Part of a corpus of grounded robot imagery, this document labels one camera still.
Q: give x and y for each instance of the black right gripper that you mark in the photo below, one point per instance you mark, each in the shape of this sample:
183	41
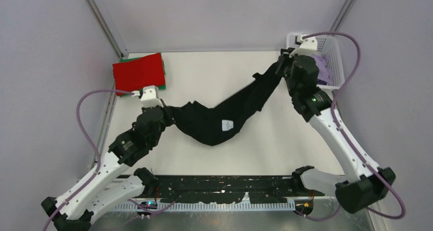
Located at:
283	61

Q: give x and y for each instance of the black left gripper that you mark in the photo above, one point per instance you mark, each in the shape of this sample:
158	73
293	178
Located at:
142	109

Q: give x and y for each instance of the black t shirt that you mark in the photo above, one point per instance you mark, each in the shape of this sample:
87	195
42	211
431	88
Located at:
213	126

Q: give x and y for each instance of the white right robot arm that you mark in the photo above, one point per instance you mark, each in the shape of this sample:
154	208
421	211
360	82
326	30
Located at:
341	144

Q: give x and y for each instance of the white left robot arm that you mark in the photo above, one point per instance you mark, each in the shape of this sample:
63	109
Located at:
101	168

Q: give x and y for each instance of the purple crumpled t shirt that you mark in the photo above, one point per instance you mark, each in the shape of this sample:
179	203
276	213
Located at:
325	73

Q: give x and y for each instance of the white plastic basket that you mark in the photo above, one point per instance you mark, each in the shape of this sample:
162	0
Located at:
328	45

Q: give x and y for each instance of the green folded t shirt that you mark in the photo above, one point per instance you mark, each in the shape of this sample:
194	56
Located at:
162	67

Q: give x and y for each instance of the red folded t shirt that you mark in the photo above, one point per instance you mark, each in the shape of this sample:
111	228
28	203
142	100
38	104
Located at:
138	73

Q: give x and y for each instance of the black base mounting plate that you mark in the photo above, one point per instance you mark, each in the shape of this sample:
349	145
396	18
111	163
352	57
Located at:
225	189

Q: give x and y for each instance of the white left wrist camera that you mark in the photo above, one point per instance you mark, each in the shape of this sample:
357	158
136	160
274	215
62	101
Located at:
148	96

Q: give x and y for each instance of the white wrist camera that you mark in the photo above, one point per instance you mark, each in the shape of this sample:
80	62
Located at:
301	46
148	96

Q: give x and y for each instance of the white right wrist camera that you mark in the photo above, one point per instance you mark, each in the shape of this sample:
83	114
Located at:
301	46

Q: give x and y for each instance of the aluminium frame rail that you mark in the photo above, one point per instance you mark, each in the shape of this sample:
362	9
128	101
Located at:
352	196

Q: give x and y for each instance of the white slotted cable duct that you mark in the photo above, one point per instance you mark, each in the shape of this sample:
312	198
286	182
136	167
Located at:
244	205

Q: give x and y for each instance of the right aluminium corner post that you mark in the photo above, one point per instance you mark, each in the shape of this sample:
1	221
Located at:
342	14

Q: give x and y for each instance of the aluminium corner post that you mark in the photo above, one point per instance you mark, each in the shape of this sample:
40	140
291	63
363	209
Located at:
342	14
106	22

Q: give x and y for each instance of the left aluminium corner post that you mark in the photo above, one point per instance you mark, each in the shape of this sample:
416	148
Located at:
106	22

